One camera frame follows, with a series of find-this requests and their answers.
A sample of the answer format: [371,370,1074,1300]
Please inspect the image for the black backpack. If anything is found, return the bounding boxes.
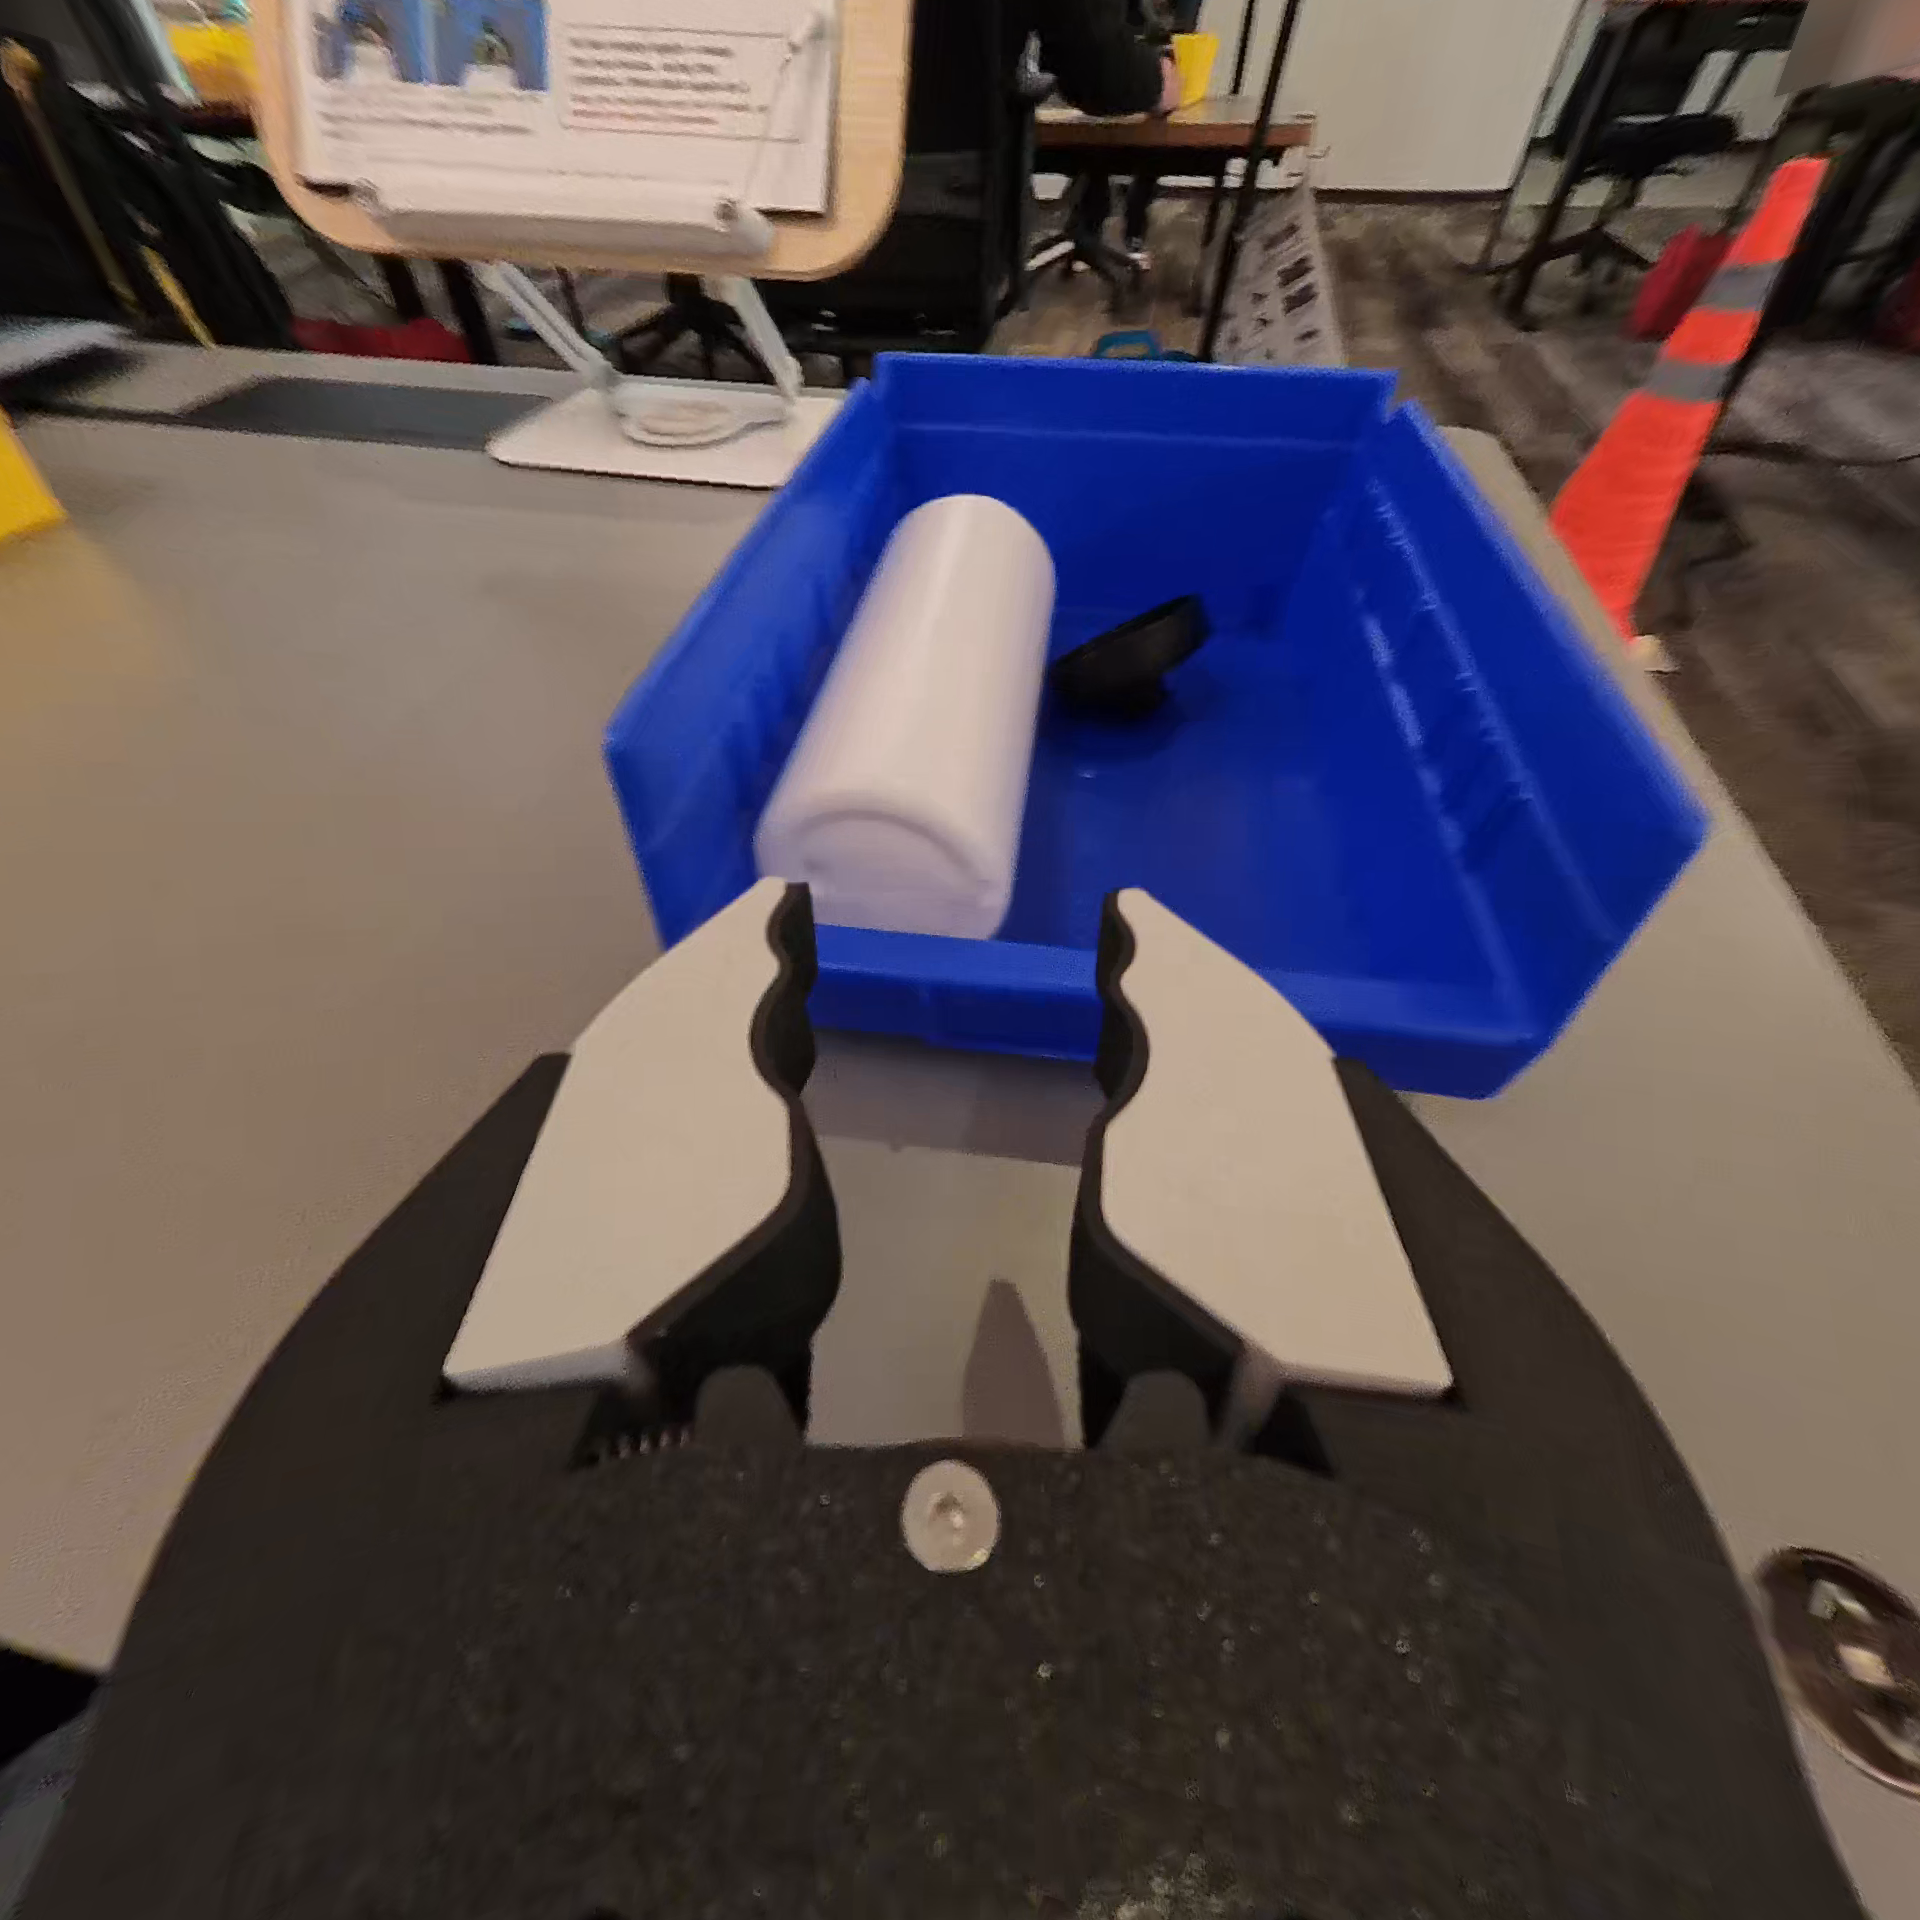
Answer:
[0,37,293,351]

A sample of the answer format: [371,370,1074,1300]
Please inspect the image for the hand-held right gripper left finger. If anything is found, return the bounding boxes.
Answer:
[442,881,845,1400]

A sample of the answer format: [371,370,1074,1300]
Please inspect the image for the pictogram floor sign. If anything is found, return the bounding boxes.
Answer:
[1212,187,1350,370]

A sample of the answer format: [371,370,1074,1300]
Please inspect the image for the brown desk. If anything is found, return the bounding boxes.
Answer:
[1032,100,1315,154]

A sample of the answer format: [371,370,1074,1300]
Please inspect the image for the round metal desk grommet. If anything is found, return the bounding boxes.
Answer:
[1754,1549,1920,1791]

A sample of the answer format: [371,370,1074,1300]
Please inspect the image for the red bag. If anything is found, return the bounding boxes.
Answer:
[291,312,468,361]
[1627,226,1742,338]

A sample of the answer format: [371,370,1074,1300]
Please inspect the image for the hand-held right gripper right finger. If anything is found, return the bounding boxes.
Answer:
[1066,889,1456,1451]

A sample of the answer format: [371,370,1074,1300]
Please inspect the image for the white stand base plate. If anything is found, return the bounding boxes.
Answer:
[487,383,849,493]

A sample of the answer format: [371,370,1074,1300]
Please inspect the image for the black bottle lid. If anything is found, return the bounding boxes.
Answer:
[1050,595,1214,719]

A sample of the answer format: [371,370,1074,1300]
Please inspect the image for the black office chair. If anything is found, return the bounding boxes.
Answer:
[804,0,1051,386]
[1476,0,1752,322]

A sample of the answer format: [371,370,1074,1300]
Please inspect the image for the yellow plastic bin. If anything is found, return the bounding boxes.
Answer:
[0,411,70,541]

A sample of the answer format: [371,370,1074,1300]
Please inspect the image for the blue plastic bin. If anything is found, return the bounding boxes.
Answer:
[605,351,1713,1099]

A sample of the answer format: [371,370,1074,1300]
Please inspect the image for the person's grey trousers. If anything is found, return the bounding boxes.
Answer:
[0,1650,109,1861]

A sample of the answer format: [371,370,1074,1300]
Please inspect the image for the white plastic bottle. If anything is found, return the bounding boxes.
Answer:
[755,496,1059,940]

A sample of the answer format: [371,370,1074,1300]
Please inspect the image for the orange traffic cone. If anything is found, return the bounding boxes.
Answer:
[1548,156,1832,640]

